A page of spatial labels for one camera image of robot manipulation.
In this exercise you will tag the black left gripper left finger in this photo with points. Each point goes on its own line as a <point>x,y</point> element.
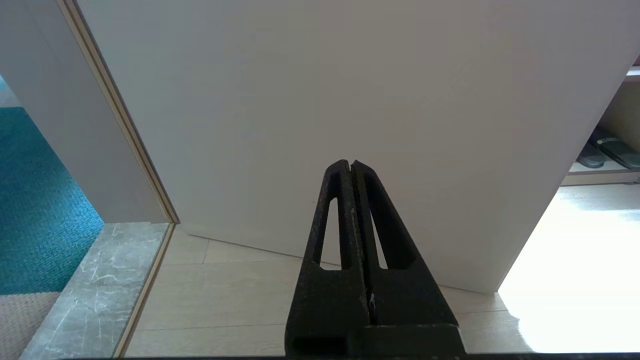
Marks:
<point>330,300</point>

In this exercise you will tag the grey marble threshold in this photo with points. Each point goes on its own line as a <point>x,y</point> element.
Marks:
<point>95,290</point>

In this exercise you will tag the beige wooden door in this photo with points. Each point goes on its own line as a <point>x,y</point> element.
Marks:
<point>350,100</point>

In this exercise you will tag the cream wardrobe shelf unit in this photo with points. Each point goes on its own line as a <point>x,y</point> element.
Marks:
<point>620,107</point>

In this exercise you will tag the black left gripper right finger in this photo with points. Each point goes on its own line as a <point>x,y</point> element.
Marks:
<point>405,300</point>

